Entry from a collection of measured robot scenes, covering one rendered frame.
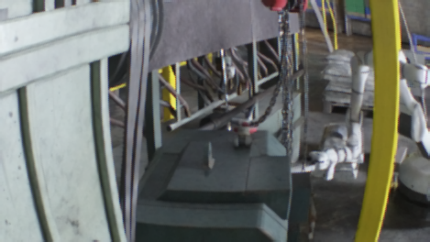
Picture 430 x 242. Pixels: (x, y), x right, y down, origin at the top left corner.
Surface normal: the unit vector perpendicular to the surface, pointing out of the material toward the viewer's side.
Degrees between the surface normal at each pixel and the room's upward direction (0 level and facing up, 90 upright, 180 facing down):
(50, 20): 90
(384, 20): 90
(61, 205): 90
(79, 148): 90
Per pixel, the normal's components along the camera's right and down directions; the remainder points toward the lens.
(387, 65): -0.45, 0.26
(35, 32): 0.89, 0.11
